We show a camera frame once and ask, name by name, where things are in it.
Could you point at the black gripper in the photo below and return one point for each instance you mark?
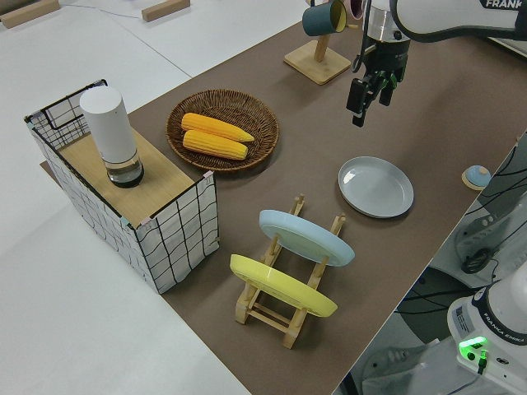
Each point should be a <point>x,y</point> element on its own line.
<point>387,57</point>

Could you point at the gray plate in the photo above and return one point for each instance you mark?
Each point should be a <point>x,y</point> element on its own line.
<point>374,187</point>

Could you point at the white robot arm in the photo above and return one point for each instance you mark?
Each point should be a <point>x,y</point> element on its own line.
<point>453,20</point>

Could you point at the light blue plate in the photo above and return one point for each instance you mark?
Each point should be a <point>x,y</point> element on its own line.
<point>304,236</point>

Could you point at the yellow plate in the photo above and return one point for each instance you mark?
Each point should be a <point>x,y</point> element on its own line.
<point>280,286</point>

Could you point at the wooden plate rack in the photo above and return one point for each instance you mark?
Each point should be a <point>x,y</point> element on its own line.
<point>269,314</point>

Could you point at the wooden mug tree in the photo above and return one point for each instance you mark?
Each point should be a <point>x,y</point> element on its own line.
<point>319,61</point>

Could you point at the brown table mat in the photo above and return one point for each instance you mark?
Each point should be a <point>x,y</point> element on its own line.
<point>309,136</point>

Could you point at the pink mug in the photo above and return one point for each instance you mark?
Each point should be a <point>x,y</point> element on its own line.
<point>355,8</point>

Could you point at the dark teal mug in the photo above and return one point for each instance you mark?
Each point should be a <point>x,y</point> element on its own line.
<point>319,18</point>

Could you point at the round wicker basket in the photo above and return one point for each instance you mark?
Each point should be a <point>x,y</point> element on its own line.
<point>263,123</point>

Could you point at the blue dome with wooden base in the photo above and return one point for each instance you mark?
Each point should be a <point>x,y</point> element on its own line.
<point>477,176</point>

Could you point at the yellow corn cob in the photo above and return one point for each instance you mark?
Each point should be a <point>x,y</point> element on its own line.
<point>214,146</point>
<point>214,125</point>

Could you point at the pink clip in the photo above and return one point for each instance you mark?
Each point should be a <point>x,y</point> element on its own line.
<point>146,222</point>
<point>208,177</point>

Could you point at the wooden block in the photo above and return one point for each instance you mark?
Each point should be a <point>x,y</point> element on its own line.
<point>29,12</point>
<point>162,10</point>

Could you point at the wooden board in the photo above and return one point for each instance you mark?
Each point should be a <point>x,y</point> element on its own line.
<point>160,177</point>

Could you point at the white cylindrical bottle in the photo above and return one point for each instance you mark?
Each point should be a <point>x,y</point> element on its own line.
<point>109,127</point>

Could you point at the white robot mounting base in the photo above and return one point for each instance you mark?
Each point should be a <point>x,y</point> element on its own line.
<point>403,370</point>

